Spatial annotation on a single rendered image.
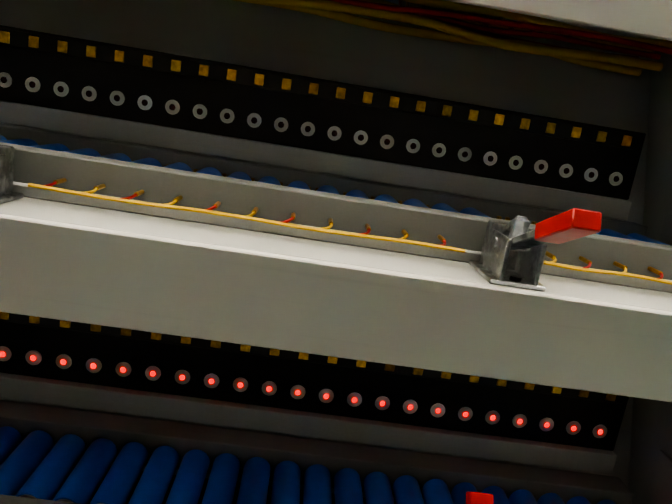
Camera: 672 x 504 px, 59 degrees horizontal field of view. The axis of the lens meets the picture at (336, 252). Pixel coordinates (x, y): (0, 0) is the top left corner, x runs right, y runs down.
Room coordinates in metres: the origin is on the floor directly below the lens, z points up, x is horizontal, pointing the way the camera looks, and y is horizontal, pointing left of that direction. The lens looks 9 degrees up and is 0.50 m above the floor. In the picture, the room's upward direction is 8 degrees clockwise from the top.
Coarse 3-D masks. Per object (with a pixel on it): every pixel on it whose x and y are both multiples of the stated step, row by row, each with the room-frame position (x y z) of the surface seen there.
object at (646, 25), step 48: (240, 0) 0.42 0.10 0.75; (288, 0) 0.39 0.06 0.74; (336, 0) 0.38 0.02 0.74; (432, 0) 0.39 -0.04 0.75; (480, 0) 0.29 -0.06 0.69; (528, 0) 0.29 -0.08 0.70; (576, 0) 0.29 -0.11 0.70; (624, 0) 0.29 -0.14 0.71; (528, 48) 0.41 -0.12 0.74; (624, 48) 0.42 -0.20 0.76
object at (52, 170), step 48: (96, 192) 0.31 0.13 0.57; (144, 192) 0.31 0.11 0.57; (192, 192) 0.31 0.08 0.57; (240, 192) 0.31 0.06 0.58; (288, 192) 0.31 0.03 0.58; (384, 240) 0.31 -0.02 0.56; (432, 240) 0.32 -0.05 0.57; (480, 240) 0.32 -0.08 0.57; (576, 240) 0.33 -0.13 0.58; (624, 240) 0.33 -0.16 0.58
